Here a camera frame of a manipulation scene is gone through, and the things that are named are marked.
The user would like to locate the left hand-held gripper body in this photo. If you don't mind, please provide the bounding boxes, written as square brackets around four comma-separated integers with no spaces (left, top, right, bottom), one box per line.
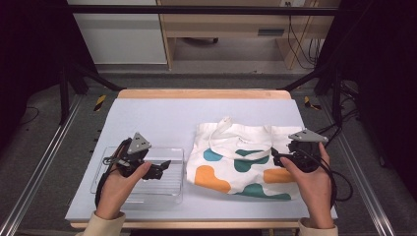
[102,132,155,178]

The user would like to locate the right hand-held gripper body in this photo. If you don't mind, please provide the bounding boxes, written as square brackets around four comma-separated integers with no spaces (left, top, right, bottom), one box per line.
[286,128,329,174]

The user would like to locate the white patterned tote bag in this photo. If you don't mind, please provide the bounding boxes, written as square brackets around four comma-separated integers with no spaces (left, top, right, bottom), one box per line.
[185,116,304,202]

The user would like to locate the person's left hand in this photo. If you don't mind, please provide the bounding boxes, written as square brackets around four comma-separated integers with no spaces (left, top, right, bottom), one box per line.
[94,160,153,221]

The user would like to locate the person's right hand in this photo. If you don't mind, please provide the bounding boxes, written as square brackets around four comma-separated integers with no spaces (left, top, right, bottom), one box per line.
[279,141,335,230]

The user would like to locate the clear plastic tray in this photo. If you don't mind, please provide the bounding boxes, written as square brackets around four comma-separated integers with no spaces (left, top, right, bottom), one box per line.
[89,146,185,205]

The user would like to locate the pale blue table mat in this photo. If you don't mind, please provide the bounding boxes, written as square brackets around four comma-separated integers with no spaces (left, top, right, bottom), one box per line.
[64,97,339,222]

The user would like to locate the yellow black tape marker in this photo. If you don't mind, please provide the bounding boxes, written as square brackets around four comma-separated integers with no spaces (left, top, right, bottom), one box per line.
[93,93,108,113]
[303,95,323,112]

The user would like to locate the wooden table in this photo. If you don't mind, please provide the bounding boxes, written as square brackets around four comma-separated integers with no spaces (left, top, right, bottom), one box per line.
[69,88,328,230]

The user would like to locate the white cabinet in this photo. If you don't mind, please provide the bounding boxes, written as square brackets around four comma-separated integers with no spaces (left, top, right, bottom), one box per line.
[66,0,168,65]

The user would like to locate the dark curtain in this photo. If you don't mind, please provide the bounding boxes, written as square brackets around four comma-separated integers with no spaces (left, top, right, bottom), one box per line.
[0,0,99,155]
[316,0,417,198]

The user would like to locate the light wooden desk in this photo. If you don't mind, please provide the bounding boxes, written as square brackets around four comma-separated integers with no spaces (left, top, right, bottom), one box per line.
[156,0,342,71]

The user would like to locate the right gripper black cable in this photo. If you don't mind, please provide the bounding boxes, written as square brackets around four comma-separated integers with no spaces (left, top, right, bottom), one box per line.
[304,148,354,208]

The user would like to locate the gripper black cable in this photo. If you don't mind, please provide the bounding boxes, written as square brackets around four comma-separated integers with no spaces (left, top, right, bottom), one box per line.
[93,139,132,209]
[304,148,354,208]

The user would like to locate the black floor cables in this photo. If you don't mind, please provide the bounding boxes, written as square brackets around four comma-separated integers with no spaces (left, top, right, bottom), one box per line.
[308,79,362,149]

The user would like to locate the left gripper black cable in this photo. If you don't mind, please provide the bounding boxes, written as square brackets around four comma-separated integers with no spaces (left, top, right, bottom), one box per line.
[93,139,132,209]

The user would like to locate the black metal frame stand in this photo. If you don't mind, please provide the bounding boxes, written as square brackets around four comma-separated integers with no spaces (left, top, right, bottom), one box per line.
[278,63,344,128]
[58,61,125,126]

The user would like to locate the aluminium floor rail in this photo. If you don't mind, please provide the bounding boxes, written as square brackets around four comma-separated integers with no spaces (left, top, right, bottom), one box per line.
[0,93,84,236]
[318,95,396,236]

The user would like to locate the hanging black desk cables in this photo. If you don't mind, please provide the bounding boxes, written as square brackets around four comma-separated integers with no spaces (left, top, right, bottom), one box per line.
[285,1,325,71]

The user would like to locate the thin black floor cable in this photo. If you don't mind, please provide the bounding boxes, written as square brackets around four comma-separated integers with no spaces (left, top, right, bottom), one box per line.
[19,105,40,126]

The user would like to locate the black horizontal frame bar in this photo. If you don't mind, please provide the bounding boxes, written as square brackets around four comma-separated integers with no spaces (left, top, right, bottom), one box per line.
[65,4,340,17]

